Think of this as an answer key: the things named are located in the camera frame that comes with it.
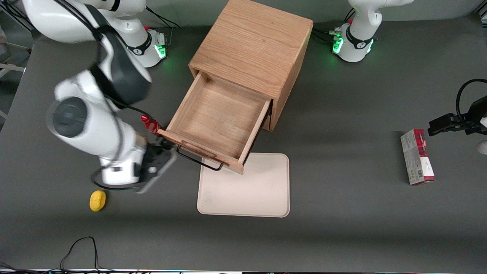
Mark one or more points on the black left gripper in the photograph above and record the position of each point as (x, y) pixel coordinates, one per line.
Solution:
(476, 114)

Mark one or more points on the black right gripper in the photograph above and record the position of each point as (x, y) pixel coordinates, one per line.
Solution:
(153, 155)

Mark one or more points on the wooden drawer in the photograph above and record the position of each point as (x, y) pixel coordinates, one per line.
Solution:
(220, 118)

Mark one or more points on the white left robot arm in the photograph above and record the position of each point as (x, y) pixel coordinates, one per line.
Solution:
(359, 30)

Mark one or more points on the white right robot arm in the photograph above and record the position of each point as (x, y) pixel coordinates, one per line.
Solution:
(91, 125)

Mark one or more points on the wooden drawer cabinet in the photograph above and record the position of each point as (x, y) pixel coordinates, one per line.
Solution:
(251, 42)

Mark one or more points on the red cola bottle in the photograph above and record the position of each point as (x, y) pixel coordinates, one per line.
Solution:
(151, 124)

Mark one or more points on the gray red carton box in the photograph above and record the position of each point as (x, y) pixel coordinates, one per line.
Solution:
(417, 156)

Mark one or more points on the beige plastic tray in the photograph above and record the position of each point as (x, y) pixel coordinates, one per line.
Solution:
(251, 190)

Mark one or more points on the yellow sponge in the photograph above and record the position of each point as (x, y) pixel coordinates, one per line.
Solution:
(97, 200)

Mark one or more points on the gray wrist camera mount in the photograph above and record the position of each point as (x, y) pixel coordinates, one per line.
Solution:
(159, 177)

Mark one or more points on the white metal frame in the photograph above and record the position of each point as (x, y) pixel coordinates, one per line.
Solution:
(7, 66)

